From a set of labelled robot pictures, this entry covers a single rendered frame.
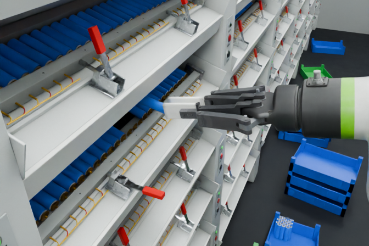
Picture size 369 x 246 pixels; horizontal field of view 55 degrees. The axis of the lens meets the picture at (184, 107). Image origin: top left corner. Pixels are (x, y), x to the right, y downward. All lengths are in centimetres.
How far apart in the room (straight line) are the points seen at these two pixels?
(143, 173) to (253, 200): 133
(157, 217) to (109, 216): 25
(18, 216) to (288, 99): 39
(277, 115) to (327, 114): 7
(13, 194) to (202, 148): 68
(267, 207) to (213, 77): 111
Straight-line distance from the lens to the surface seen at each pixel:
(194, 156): 96
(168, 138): 72
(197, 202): 110
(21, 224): 41
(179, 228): 103
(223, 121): 57
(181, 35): 69
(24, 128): 43
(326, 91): 55
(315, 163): 196
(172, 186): 87
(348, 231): 192
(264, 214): 187
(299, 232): 181
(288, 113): 55
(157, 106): 66
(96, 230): 56
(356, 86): 55
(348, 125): 55
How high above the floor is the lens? 135
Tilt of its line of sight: 31 degrees down
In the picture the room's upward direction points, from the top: straight up
